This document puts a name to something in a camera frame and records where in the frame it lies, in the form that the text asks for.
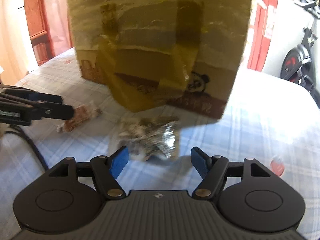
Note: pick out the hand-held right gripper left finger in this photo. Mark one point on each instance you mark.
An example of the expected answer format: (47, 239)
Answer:
(118, 161)

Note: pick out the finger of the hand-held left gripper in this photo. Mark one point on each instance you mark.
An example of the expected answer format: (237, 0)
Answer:
(45, 97)
(57, 111)

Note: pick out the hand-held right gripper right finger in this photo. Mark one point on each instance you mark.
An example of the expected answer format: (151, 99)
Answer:
(200, 161)

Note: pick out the small brown snack packet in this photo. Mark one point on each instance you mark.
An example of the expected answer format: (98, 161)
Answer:
(80, 116)

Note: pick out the silver snack packet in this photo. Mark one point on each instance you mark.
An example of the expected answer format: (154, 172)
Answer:
(155, 135)

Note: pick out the taped cardboard box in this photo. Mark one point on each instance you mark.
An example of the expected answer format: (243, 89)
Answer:
(150, 17)

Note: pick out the checked tablecloth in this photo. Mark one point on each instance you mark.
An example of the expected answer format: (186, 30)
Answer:
(250, 130)

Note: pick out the black exercise bike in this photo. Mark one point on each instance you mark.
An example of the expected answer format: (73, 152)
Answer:
(295, 62)

